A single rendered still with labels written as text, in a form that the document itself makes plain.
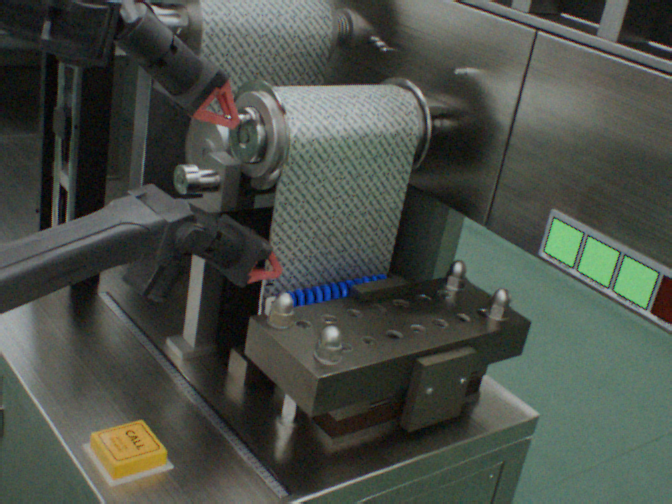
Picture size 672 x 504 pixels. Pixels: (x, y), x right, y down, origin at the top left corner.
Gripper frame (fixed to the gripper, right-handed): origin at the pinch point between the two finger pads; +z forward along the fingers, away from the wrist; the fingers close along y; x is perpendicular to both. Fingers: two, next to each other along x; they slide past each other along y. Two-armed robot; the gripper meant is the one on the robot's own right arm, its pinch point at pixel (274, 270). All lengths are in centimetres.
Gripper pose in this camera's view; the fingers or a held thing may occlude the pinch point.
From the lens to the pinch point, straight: 126.0
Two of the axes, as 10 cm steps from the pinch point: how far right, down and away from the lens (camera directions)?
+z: 6.0, 3.4, 7.3
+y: 5.9, 4.3, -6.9
